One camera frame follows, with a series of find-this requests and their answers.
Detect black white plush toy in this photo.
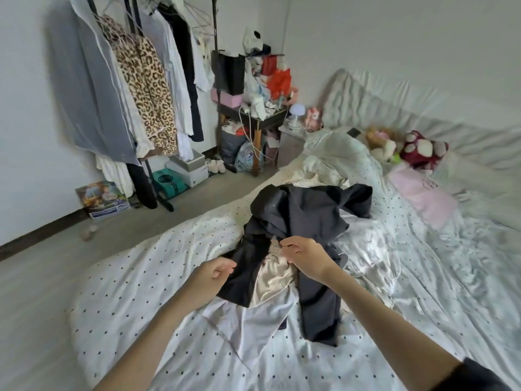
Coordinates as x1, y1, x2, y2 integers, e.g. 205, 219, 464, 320
242, 28, 273, 58

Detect pink box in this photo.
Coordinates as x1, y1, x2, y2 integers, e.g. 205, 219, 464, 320
212, 87, 246, 110

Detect person's right forearm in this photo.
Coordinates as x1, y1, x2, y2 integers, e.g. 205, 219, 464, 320
321, 266, 465, 391

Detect black garment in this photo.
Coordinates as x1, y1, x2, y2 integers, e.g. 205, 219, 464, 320
156, 2, 206, 144
215, 183, 374, 349

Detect cream polka dot trousers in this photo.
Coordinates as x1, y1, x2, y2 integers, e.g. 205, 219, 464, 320
246, 150, 359, 310

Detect cream patterned pyjama top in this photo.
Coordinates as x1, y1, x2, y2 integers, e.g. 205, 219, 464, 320
328, 209, 405, 297

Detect leopard print hanging garment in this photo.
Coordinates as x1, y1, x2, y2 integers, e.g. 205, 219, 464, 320
96, 14, 180, 158

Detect red bag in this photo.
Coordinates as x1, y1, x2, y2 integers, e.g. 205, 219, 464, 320
260, 54, 293, 102

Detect white dotted bed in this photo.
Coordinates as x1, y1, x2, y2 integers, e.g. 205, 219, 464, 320
67, 69, 521, 391

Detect grey patterned bag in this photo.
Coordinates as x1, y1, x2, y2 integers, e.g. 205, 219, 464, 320
234, 141, 258, 174

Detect person's right hand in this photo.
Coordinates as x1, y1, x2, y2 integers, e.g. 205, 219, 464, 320
279, 235, 343, 285

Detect person's left hand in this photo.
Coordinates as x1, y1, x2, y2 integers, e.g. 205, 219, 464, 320
184, 256, 239, 311

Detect black clothes rack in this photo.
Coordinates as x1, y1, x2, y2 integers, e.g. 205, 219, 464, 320
85, 0, 223, 213

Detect green object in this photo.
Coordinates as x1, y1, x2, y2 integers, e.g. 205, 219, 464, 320
151, 168, 190, 200

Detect small white lamp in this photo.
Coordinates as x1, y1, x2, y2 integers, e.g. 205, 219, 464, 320
288, 103, 309, 132

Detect small pink plush toy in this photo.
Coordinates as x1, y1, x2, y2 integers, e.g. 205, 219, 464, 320
303, 106, 325, 134

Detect white storage box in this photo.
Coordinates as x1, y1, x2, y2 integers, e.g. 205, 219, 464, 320
167, 149, 211, 189

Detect white pillow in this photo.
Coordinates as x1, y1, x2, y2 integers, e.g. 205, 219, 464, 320
431, 150, 521, 204

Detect light grey smocked garment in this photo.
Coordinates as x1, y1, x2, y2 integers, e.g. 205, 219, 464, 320
199, 281, 304, 373

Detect white crumpled blanket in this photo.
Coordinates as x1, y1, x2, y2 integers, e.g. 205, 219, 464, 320
305, 128, 385, 192

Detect black bag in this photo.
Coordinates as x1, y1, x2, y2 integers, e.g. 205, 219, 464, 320
210, 49, 247, 98

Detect red white plush toy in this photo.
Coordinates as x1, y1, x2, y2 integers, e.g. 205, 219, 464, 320
399, 130, 450, 171

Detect person's black right sleeve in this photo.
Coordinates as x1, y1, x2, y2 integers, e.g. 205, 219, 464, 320
431, 357, 514, 391

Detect black hanging garment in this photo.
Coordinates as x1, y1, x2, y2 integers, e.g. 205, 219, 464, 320
156, 2, 206, 144

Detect plush toys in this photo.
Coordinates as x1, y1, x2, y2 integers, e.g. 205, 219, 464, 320
357, 126, 405, 165

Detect dark side table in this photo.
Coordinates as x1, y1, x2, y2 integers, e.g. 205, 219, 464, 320
217, 102, 288, 178

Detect grey hanging garment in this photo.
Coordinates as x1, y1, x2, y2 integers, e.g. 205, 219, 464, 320
45, 0, 141, 166

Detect person's left forearm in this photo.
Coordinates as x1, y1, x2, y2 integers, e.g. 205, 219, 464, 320
93, 291, 219, 391

